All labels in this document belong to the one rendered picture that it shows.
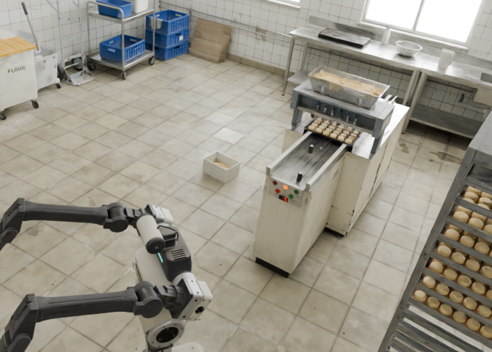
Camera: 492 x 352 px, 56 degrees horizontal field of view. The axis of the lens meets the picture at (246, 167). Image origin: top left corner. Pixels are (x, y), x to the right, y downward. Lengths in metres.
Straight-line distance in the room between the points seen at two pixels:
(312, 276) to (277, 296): 0.37
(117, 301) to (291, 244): 1.95
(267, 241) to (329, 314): 0.66
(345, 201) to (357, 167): 0.34
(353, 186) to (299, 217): 0.71
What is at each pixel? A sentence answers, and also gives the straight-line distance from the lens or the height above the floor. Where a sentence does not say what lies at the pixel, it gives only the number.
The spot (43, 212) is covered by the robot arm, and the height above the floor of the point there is 1.36.
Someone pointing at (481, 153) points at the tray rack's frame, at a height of 1.81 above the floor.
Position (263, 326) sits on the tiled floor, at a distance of 3.25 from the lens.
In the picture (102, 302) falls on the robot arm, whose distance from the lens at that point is 1.56.
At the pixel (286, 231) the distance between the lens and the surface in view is 3.28.
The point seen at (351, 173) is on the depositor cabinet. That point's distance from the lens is 3.67.
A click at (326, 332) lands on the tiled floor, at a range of 3.33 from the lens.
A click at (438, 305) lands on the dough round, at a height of 1.06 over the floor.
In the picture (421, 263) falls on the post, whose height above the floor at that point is 1.28.
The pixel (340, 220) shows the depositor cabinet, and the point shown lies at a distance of 3.92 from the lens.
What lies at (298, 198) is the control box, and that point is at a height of 0.77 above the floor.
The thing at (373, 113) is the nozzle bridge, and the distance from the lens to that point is 3.48.
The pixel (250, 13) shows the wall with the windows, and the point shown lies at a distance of 7.30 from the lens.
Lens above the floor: 2.50
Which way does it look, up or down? 32 degrees down
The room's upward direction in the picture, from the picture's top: 9 degrees clockwise
